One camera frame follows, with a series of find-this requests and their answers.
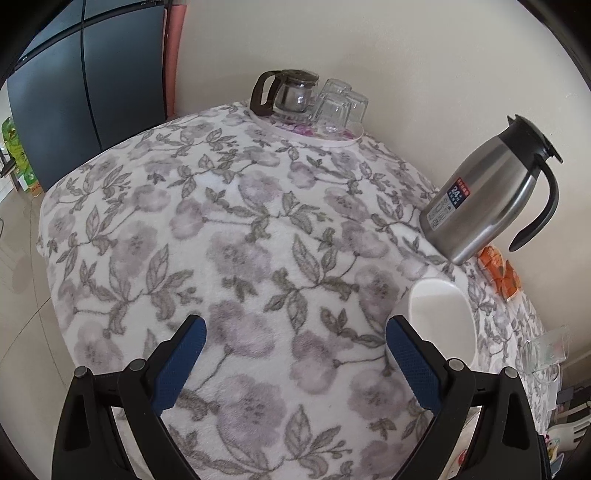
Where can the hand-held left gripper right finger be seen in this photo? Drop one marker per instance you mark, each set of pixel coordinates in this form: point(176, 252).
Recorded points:
point(413, 364)

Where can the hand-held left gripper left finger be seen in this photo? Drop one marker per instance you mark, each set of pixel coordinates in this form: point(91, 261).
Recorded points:
point(182, 364)

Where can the white square ceramic bowl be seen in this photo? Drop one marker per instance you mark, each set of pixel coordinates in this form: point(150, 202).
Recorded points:
point(443, 318)

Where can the orange snack packet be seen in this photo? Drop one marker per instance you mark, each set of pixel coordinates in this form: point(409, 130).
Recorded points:
point(510, 284)
point(491, 263)

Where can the clear glass mug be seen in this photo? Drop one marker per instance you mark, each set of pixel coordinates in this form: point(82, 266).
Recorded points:
point(547, 350)

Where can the floral fleece table blanket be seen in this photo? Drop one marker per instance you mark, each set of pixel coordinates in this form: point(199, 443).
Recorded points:
point(231, 230)

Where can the grey power adapter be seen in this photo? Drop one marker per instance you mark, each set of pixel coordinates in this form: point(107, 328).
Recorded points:
point(566, 397)

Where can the white plastic chair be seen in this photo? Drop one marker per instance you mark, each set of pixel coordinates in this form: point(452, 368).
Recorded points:
point(570, 429)

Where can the stainless steel thermos jug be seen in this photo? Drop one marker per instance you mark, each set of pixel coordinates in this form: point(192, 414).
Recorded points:
point(480, 194)

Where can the round white tray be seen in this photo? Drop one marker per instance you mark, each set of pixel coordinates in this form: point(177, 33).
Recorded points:
point(341, 141)

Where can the clear glass cup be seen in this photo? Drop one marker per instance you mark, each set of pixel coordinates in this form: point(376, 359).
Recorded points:
point(358, 106)
point(334, 86)
point(330, 115)

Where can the green package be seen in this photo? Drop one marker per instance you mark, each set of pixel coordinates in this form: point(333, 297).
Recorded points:
point(14, 147)

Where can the dark blue cabinet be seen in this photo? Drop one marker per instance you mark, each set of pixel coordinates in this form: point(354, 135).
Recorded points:
point(69, 92)

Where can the pink door frame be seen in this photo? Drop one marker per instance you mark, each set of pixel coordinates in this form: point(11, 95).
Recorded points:
point(175, 60)

